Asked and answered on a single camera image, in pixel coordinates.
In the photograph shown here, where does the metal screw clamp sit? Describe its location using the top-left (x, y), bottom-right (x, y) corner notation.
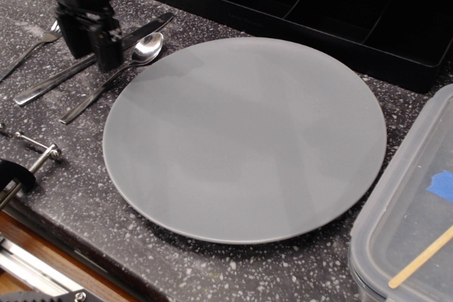
top-left (1, 122), bottom-right (62, 211)

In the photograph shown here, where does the silver table knife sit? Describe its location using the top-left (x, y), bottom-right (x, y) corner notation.
top-left (13, 12), bottom-right (173, 106)

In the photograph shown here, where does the clear plastic lidded container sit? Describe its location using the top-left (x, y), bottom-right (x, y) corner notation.
top-left (348, 85), bottom-right (452, 301)

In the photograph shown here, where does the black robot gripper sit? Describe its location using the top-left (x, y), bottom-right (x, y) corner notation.
top-left (55, 0), bottom-right (124, 71)

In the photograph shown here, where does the aluminium rail with bracket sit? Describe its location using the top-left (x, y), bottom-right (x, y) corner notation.
top-left (1, 236), bottom-right (89, 301)

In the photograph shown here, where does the silver metal spoon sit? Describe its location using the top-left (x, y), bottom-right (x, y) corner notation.
top-left (59, 33), bottom-right (164, 124)

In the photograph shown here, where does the grey round plate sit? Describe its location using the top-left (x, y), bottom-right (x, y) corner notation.
top-left (103, 37), bottom-right (386, 244)

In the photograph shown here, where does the silver metal fork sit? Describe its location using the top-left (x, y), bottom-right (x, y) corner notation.
top-left (1, 20), bottom-right (62, 81)

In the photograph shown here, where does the black divided organizer tray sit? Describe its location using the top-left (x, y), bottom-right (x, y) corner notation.
top-left (155, 0), bottom-right (452, 93)

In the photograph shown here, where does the blue tape piece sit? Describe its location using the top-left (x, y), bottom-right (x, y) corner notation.
top-left (427, 170), bottom-right (453, 202)

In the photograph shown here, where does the wooden stir stick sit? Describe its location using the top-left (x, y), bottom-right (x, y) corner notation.
top-left (388, 226), bottom-right (452, 289)

